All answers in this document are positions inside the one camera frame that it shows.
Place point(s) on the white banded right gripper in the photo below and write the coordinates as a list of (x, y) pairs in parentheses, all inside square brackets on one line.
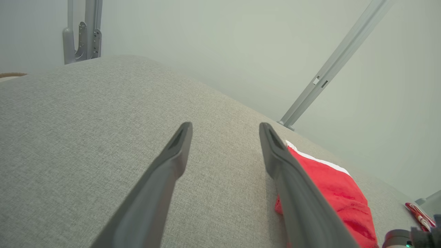
[(427, 239)]

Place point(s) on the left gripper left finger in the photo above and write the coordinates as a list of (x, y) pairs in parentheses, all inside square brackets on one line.
[(144, 213)]

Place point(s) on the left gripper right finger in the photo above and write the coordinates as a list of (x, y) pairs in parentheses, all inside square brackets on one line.
[(303, 213)]

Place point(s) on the red shorts white trim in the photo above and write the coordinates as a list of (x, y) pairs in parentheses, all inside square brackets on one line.
[(344, 199)]

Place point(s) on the brown curved rim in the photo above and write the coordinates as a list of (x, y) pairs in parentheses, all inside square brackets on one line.
[(12, 74)]

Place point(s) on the grey partition post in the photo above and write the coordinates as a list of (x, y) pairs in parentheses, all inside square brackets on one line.
[(337, 58), (430, 199)]

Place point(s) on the grey post with metal hinges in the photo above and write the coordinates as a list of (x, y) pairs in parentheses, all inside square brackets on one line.
[(90, 20)]

